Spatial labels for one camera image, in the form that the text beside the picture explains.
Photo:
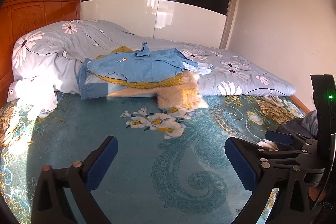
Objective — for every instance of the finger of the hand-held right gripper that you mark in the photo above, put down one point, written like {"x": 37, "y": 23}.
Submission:
{"x": 279, "y": 137}

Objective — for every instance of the grey cloth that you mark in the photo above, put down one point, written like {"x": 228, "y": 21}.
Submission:
{"x": 309, "y": 119}

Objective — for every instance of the blue pants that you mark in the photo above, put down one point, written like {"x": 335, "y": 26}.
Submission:
{"x": 92, "y": 85}

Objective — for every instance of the white cloth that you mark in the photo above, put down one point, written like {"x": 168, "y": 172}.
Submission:
{"x": 23, "y": 87}

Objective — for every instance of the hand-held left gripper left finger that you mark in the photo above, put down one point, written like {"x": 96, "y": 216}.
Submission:
{"x": 102, "y": 158}

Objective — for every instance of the blue knit sweater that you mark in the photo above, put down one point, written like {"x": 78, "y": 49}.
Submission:
{"x": 141, "y": 66}

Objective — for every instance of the beige fluffy garment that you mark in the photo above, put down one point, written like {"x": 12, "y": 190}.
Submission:
{"x": 173, "y": 95}

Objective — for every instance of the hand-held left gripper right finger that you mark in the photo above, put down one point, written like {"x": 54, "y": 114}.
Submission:
{"x": 241, "y": 163}

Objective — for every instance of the white wardrobe with black stripe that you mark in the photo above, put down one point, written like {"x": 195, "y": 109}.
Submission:
{"x": 157, "y": 16}

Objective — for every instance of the wooden bed rail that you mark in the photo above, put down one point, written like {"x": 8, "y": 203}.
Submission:
{"x": 302, "y": 104}

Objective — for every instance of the dark grey clothing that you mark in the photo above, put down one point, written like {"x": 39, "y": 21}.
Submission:
{"x": 291, "y": 125}

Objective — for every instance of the yellow knitted sweater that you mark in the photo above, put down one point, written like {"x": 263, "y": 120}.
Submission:
{"x": 147, "y": 83}

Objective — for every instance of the wooden headboard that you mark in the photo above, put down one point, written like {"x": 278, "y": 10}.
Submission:
{"x": 31, "y": 16}

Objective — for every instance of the light blue floral quilt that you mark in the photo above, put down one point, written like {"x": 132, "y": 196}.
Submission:
{"x": 105, "y": 35}

